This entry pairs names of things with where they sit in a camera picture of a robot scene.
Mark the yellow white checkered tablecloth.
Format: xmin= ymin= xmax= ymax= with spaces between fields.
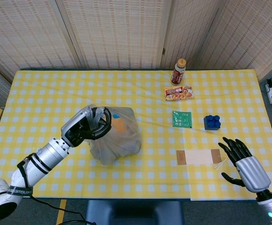
xmin=0 ymin=69 xmax=272 ymax=202

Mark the white and brown paper tag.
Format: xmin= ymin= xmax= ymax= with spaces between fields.
xmin=176 ymin=149 xmax=227 ymax=169

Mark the green paper sachet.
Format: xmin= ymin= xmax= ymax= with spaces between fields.
xmin=172 ymin=111 xmax=193 ymax=128

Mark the brown coffee drink bottle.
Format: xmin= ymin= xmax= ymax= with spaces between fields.
xmin=170 ymin=58 xmax=187 ymax=86

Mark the orange plush toy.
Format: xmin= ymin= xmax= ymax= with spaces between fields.
xmin=111 ymin=117 xmax=128 ymax=134

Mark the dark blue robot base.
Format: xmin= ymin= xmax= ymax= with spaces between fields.
xmin=86 ymin=200 xmax=185 ymax=225

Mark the translucent plastic bag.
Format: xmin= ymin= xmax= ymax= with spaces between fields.
xmin=83 ymin=104 xmax=143 ymax=166

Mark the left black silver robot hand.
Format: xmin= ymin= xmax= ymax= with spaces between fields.
xmin=60 ymin=105 xmax=113 ymax=148

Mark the yellow curry roux box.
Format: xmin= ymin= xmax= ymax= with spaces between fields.
xmin=164 ymin=85 xmax=196 ymax=102

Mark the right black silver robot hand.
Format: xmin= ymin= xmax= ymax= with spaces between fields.
xmin=218 ymin=137 xmax=272 ymax=193

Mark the blue toy building brick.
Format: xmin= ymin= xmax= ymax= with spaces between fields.
xmin=203 ymin=114 xmax=222 ymax=131

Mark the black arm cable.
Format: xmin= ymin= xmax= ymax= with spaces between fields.
xmin=17 ymin=153 xmax=90 ymax=225

